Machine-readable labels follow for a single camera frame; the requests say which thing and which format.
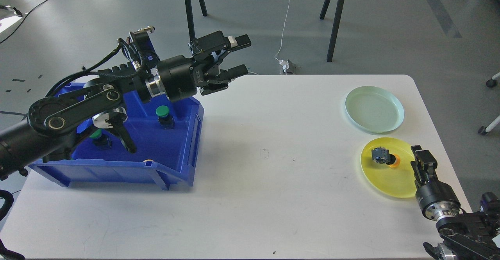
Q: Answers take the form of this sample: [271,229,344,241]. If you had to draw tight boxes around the left black tripod legs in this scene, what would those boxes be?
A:
[182,0,208,42]

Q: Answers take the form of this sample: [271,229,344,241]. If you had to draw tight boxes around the black tripod legs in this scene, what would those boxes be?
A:
[320,0,345,62]
[182,0,208,42]

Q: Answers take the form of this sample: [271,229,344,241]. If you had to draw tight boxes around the yellow plate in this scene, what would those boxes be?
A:
[360,137,416,198]

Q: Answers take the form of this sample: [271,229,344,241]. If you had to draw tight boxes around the pale green plate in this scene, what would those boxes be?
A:
[343,86,405,134]

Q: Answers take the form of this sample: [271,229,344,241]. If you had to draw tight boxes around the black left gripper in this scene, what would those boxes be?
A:
[150,30,252,102]

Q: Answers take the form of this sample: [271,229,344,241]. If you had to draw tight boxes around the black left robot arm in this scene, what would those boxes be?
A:
[0,26,252,180]

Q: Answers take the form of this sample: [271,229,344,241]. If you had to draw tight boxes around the green button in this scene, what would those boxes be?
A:
[89,129,112,150]
[155,105,175,130]

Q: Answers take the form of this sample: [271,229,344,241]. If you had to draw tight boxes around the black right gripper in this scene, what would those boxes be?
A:
[410,146,461,222]

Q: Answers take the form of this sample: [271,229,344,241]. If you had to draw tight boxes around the white power cable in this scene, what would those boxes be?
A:
[274,0,295,62]

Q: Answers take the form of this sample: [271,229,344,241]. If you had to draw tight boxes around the chair caster wheel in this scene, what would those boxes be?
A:
[486,73,500,88]

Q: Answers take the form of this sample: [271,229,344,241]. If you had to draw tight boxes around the blue plastic storage bin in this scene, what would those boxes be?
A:
[30,91,204,190]

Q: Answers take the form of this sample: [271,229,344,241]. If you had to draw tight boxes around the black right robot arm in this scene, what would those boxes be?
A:
[411,146,500,260]

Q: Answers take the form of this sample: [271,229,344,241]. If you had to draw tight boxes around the white power adapter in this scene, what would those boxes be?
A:
[279,59,298,75]

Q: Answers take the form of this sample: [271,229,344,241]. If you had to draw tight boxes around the right black tripod legs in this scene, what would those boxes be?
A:
[320,0,345,62]

